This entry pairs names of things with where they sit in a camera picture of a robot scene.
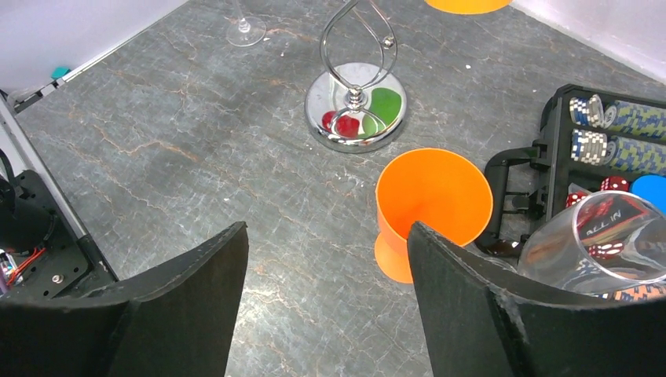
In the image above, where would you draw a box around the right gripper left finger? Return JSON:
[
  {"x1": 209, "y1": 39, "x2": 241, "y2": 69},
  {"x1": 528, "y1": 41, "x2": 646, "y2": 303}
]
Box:
[{"x1": 1, "y1": 221, "x2": 249, "y2": 376}]

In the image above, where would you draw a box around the clear wine glass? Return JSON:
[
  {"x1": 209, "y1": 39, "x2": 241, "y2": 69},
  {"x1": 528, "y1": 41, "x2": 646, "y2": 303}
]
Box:
[
  {"x1": 485, "y1": 191, "x2": 665, "y2": 301},
  {"x1": 226, "y1": 0, "x2": 266, "y2": 47}
]

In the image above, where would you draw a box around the clear wine glass front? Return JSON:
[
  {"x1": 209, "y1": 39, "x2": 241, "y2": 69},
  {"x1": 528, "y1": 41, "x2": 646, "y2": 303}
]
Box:
[{"x1": 226, "y1": 0, "x2": 266, "y2": 47}]

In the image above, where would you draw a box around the blue dealer button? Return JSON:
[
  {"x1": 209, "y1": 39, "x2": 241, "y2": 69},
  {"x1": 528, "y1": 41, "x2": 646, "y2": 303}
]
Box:
[{"x1": 629, "y1": 174, "x2": 666, "y2": 213}]

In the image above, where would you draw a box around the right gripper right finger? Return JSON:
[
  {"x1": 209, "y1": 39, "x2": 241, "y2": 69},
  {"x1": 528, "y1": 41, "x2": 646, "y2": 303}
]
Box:
[{"x1": 408, "y1": 222, "x2": 665, "y2": 376}]

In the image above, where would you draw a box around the orange wine glass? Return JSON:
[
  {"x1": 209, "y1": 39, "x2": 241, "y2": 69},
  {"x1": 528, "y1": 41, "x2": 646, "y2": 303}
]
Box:
[{"x1": 374, "y1": 148, "x2": 494, "y2": 284}]

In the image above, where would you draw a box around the teal small object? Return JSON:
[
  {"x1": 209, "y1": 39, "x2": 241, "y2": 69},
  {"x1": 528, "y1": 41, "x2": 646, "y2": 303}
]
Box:
[{"x1": 50, "y1": 67, "x2": 71, "y2": 80}]

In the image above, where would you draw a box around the black poker chip case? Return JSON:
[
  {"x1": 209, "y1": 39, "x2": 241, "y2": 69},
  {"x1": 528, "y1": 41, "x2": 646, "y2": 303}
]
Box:
[{"x1": 475, "y1": 85, "x2": 665, "y2": 254}]

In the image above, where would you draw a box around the chrome wine glass rack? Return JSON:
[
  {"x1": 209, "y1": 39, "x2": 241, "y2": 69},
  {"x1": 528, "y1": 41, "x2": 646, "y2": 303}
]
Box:
[{"x1": 304, "y1": 1, "x2": 408, "y2": 154}]

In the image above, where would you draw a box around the yellow wine glass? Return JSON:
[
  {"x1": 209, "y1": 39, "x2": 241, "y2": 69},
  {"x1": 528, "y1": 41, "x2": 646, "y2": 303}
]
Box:
[{"x1": 425, "y1": 0, "x2": 512, "y2": 15}]

